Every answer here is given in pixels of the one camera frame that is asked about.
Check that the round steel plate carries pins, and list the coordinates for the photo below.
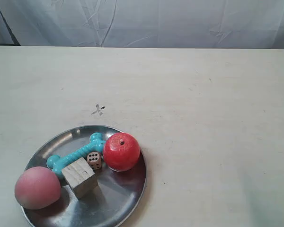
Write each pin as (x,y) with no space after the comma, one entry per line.
(109,204)

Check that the red toy apple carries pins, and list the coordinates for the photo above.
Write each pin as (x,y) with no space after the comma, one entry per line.
(121,152)

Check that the small wooden die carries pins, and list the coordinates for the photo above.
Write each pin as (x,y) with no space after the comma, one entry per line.
(94,160)

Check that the wooden cube block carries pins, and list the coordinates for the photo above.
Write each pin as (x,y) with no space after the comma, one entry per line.
(80,177)

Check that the teal toy bone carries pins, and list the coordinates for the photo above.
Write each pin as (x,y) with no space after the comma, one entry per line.
(56,163)

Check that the white backdrop cloth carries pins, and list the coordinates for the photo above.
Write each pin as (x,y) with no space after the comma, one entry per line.
(143,23)

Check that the pink toy peach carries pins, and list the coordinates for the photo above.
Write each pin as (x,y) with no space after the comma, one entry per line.
(37,188)

